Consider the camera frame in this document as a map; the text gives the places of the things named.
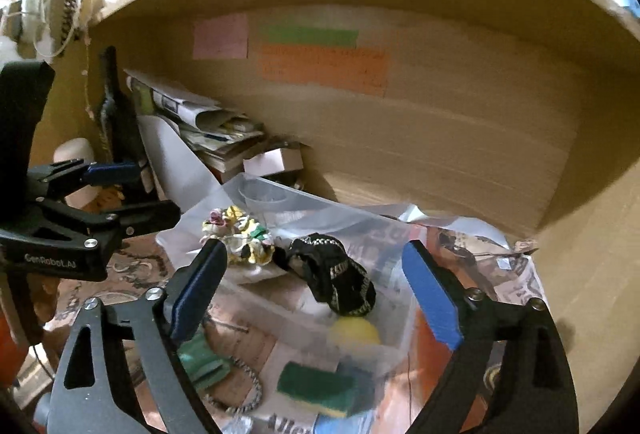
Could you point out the stack of newspapers and magazines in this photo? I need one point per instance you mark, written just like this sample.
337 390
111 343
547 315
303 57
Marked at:
210 124

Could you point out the floral fabric scrunchie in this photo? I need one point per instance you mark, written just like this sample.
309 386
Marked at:
240 234

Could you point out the small clear plastic cup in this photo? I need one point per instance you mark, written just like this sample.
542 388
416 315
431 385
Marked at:
264 200

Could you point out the orange object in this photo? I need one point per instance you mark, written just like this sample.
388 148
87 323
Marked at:
11 344

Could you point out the orange sticky note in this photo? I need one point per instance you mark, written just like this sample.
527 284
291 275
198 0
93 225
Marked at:
325 71

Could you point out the clear plastic storage box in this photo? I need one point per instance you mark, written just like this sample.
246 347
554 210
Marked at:
320 224

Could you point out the white paper sheet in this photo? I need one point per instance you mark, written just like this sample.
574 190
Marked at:
170 159

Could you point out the black bottle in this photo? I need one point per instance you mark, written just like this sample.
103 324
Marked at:
117 114

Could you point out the pink sticky note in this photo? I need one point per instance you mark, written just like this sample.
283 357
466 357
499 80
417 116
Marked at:
221 36

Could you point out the pale yellow cloth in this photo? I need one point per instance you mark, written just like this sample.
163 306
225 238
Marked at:
94 1

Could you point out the green folded cloth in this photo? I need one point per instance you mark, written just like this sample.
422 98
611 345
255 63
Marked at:
202 364

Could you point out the small cardboard box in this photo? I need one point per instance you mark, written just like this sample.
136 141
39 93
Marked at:
272 161

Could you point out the wooden shelf unit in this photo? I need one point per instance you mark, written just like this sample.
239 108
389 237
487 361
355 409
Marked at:
450 139

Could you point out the green and yellow sponge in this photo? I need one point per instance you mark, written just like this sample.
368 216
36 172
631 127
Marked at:
312 386

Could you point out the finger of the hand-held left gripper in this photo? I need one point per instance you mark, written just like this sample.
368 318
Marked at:
112 173
150 216

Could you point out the black patterned scrunchie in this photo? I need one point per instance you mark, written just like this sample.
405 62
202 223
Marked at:
340 279

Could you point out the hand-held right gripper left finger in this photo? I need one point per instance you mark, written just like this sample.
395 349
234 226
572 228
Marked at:
199 296

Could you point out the yellow foam ball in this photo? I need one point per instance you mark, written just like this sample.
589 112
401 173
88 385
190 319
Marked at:
357 333

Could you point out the white jar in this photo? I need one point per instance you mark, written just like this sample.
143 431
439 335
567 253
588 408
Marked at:
75 151

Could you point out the green sticky note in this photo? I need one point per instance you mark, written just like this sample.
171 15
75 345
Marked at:
310 36

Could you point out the clear plastic sheet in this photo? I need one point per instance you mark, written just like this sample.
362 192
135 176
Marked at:
450 224

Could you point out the striped knitted cloth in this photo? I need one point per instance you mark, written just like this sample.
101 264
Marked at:
65 19

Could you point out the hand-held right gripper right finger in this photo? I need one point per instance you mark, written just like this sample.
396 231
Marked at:
431 299

